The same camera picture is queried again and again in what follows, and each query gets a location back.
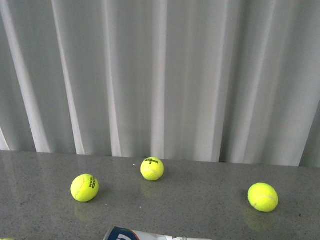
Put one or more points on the plain yellow tennis ball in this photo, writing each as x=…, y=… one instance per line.
x=263, y=197

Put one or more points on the Head Team tennis ball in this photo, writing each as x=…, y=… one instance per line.
x=84, y=188

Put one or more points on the clear Wilson tennis ball can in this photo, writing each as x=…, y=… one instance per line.
x=118, y=233

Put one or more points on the Wilson 3 tennis ball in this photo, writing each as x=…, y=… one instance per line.
x=152, y=168

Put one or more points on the grey pleated curtain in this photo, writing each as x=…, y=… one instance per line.
x=232, y=81

